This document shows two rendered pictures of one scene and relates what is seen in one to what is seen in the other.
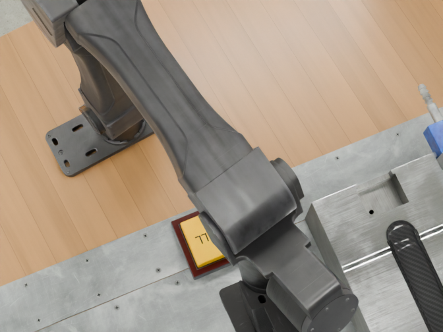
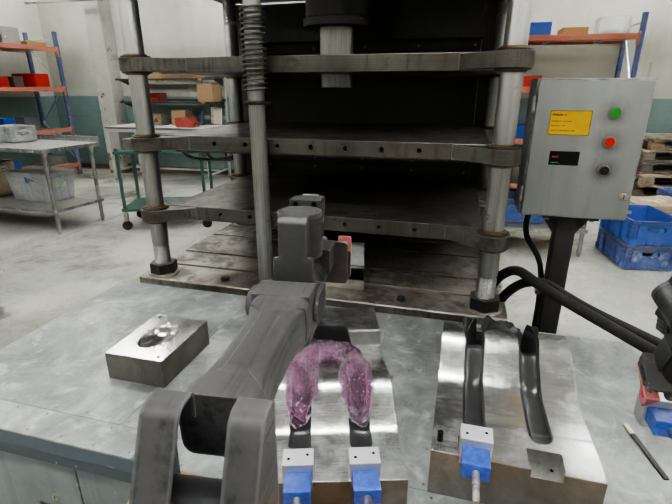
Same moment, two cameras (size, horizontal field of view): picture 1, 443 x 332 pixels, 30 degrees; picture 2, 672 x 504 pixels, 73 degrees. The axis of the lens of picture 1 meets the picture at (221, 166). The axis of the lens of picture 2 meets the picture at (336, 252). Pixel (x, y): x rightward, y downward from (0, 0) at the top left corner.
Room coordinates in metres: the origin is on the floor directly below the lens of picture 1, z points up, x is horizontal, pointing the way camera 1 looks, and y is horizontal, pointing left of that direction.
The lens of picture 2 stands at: (0.90, -0.11, 1.44)
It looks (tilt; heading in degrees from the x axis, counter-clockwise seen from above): 20 degrees down; 218
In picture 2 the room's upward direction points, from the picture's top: straight up
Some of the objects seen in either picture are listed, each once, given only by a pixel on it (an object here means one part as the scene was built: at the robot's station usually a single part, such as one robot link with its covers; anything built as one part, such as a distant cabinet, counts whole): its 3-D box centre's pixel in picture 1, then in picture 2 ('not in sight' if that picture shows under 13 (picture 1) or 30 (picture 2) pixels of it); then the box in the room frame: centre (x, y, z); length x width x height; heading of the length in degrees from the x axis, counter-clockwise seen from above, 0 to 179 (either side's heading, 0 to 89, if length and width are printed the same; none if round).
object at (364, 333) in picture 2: not in sight; (325, 385); (0.27, -0.62, 0.86); 0.50 x 0.26 x 0.11; 40
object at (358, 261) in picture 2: not in sight; (343, 241); (-0.47, -1.14, 0.87); 0.50 x 0.27 x 0.17; 23
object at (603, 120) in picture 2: not in sight; (548, 306); (-0.67, -0.40, 0.74); 0.31 x 0.22 x 1.47; 113
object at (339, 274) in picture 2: not in sight; (311, 265); (0.43, -0.52, 1.20); 0.10 x 0.07 x 0.07; 119
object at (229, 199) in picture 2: not in sight; (340, 214); (-0.54, -1.20, 0.96); 1.29 x 0.83 x 0.18; 113
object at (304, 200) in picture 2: not in sight; (310, 229); (0.43, -0.52, 1.25); 0.07 x 0.06 x 0.11; 119
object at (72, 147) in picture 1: (117, 113); not in sight; (0.37, 0.14, 0.84); 0.20 x 0.07 x 0.08; 119
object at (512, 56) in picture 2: not in sight; (340, 85); (-0.53, -1.20, 1.45); 1.29 x 0.82 x 0.19; 113
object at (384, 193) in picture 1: (378, 197); (544, 470); (0.25, -0.19, 0.87); 0.05 x 0.05 x 0.04; 23
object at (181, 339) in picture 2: not in sight; (160, 347); (0.39, -1.06, 0.84); 0.20 x 0.15 x 0.07; 23
